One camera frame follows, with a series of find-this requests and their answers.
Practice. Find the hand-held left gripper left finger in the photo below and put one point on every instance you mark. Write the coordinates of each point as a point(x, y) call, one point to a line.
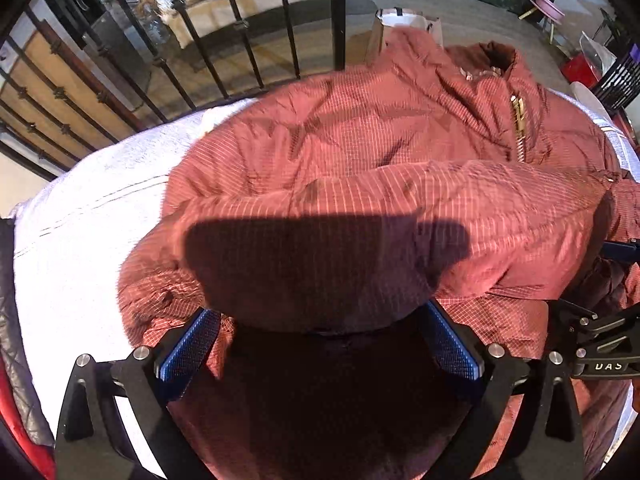
point(187, 355)

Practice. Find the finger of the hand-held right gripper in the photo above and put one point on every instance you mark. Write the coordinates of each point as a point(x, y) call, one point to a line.
point(575, 317)
point(620, 251)

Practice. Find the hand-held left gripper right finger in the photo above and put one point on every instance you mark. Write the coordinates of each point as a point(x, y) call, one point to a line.
point(452, 345)

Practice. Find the maroon puffer jacket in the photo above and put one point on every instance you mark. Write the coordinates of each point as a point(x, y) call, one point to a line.
point(350, 160)

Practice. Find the blue plaid blanket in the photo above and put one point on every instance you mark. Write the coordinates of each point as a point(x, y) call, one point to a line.
point(90, 260)

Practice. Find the white round stool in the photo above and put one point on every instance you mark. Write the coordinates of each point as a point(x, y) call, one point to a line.
point(587, 95)

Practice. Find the folded black quilted jacket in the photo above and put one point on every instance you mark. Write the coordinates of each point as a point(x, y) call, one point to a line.
point(15, 340)

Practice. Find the black slatted chair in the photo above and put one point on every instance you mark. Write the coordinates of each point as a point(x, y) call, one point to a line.
point(620, 77)

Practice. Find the folded red jacket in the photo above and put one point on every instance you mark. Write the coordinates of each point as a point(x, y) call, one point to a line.
point(27, 440)

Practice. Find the red box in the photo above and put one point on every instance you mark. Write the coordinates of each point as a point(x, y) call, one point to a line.
point(580, 67)

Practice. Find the pink stool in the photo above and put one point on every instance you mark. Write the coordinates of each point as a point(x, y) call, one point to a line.
point(545, 7)

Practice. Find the white paper bag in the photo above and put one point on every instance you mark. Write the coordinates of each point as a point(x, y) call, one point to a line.
point(400, 27)

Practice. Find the glass jar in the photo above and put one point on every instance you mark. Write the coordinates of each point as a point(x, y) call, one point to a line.
point(155, 25)

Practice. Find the black metal railing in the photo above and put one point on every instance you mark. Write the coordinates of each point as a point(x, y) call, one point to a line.
point(338, 20)

